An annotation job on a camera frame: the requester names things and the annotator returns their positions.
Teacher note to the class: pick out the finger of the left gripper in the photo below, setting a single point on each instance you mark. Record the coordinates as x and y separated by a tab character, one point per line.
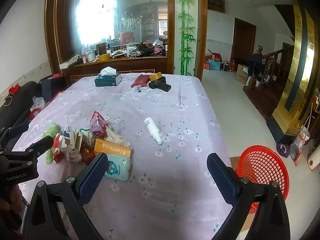
36	149

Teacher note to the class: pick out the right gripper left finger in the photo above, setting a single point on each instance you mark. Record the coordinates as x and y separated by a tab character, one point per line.
44	221

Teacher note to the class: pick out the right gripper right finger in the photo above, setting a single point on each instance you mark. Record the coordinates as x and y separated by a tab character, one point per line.
271	220

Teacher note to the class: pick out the blue white medicine box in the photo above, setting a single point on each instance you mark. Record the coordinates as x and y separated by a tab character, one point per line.
72	139

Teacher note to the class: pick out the brown red snack packet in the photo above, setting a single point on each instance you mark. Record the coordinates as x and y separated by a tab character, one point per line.
87	154

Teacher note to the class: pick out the teal cartoon tissue pack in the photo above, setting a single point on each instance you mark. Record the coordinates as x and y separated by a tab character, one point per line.
119	167

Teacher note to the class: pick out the orange medicine box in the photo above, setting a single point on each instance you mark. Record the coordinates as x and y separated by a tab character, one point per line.
103	146

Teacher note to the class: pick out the purple red wrapper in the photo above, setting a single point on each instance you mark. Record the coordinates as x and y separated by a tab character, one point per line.
98	125

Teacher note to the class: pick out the white striped plastic bag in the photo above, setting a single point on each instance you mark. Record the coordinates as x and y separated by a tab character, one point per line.
112	136

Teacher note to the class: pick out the white spray bottle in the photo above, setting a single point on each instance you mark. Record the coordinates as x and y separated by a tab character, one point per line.
153	130

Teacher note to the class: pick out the white cotton glove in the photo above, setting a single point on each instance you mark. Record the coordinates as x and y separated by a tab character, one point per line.
88	137

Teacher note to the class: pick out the person's left hand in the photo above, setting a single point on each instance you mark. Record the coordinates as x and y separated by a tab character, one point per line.
11	199

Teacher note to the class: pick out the black sofa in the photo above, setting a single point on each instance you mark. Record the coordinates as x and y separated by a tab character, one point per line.
18	111

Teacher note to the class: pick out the red plastic mesh basket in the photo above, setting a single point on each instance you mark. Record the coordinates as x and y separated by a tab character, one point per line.
261	165

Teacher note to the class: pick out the wooden sideboard counter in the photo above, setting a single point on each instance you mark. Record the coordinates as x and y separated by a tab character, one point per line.
122	65

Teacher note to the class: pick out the lilac floral tablecloth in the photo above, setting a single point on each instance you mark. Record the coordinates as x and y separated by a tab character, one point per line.
170	194

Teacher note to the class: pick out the teal tissue box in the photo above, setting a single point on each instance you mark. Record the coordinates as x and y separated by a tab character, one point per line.
107	77

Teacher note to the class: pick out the golden pillar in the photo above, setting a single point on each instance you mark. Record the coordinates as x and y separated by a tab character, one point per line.
295	103

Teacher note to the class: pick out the black pouch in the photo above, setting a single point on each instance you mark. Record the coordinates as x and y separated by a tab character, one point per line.
161	84

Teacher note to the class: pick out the yellow tape roll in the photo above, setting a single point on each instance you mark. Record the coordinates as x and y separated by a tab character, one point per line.
155	76

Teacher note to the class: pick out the brown cardboard box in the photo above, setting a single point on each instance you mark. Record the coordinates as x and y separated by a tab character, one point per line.
242	74

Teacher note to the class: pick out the wooden staircase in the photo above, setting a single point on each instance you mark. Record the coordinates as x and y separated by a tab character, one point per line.
265	95

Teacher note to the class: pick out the bamboo painted panel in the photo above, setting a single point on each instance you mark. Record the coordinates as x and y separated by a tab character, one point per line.
185	36

